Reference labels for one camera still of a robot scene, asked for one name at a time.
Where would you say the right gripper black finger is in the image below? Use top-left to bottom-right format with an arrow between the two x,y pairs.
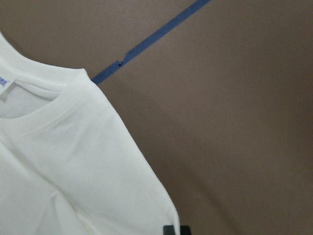
163,226 -> 192,235

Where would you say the white long-sleeve printed shirt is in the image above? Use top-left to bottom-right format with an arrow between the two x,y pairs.
0,37 -> 180,235

